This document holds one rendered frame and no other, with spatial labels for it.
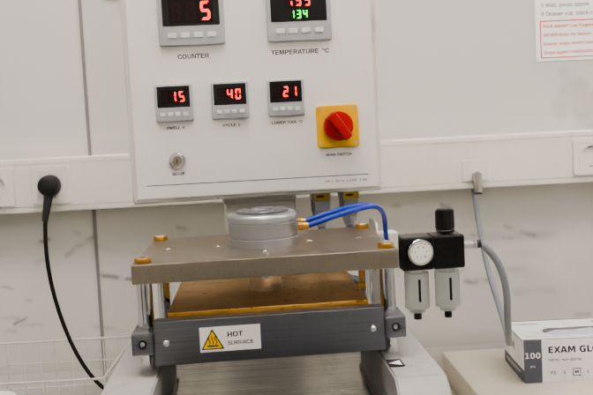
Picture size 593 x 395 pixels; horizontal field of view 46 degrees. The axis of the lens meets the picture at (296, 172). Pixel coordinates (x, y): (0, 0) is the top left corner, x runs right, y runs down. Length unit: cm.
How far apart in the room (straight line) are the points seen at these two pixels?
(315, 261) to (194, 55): 34
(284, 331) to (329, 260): 8
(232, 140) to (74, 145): 53
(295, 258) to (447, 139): 68
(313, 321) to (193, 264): 13
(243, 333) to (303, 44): 40
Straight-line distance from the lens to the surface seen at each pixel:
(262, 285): 79
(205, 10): 93
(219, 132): 92
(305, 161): 93
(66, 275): 142
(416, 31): 139
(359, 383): 89
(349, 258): 72
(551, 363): 129
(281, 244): 77
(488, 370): 134
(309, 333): 72
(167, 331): 72
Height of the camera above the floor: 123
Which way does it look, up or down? 3 degrees down
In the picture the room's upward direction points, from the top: 3 degrees counter-clockwise
